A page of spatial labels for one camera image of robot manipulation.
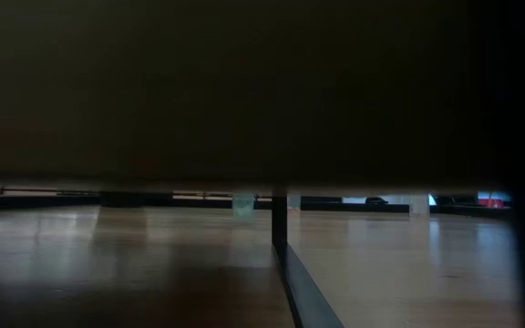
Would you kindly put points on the small clear medicine bottle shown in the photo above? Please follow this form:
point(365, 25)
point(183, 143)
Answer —
point(294, 201)

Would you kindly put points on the light wooden shelf board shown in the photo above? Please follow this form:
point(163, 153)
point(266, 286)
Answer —
point(244, 91)

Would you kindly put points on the black divider bar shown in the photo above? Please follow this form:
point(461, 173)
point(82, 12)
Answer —
point(280, 214)

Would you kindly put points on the black background object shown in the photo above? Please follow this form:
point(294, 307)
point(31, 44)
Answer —
point(376, 200)

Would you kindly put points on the red background object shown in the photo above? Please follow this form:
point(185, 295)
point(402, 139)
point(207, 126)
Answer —
point(490, 203)

